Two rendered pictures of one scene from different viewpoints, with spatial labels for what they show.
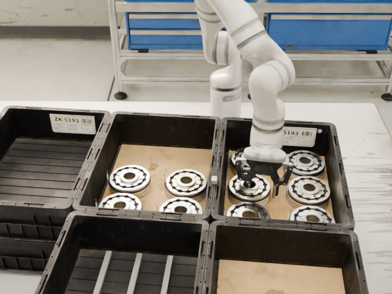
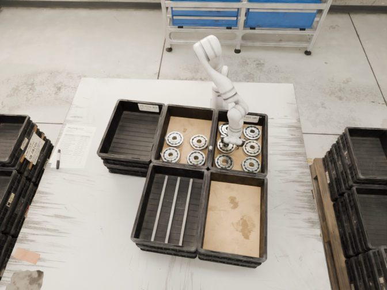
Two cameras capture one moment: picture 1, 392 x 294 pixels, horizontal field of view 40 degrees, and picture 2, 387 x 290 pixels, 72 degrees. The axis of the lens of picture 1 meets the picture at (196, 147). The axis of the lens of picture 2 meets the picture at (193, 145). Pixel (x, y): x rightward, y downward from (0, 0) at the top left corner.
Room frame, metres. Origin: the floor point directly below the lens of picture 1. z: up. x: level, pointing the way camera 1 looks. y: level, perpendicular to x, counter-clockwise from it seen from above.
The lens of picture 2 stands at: (0.20, -0.01, 2.15)
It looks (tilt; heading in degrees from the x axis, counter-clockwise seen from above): 58 degrees down; 5
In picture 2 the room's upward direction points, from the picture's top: 2 degrees counter-clockwise
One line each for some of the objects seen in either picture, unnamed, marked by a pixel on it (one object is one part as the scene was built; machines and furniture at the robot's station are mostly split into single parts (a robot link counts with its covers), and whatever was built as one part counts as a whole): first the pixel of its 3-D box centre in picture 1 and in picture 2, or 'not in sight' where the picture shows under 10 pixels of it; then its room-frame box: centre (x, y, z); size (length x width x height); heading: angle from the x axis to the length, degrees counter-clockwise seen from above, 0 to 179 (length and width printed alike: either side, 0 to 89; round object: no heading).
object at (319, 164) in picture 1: (304, 162); (252, 132); (1.11, -0.28, 0.86); 0.10 x 0.10 x 0.01
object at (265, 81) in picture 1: (268, 95); (235, 118); (1.00, -0.16, 1.12); 0.09 x 0.07 x 0.15; 138
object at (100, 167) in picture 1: (155, 178); (185, 139); (1.04, 0.10, 0.87); 0.40 x 0.30 x 0.11; 174
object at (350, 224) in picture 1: (279, 169); (239, 140); (1.01, -0.20, 0.92); 0.40 x 0.30 x 0.02; 174
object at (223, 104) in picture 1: (226, 109); (219, 96); (1.38, -0.09, 0.85); 0.09 x 0.09 x 0.17; 81
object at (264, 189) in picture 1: (249, 186); (226, 145); (1.01, -0.13, 0.86); 0.10 x 0.10 x 0.01
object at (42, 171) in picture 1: (38, 170); (135, 133); (1.07, 0.40, 0.87); 0.40 x 0.30 x 0.11; 174
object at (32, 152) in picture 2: not in sight; (34, 148); (1.21, 1.30, 0.41); 0.31 x 0.02 x 0.16; 179
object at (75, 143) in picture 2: not in sight; (73, 145); (1.07, 0.84, 0.70); 0.33 x 0.23 x 0.01; 179
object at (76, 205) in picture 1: (154, 161); (185, 134); (1.04, 0.10, 0.92); 0.40 x 0.30 x 0.02; 174
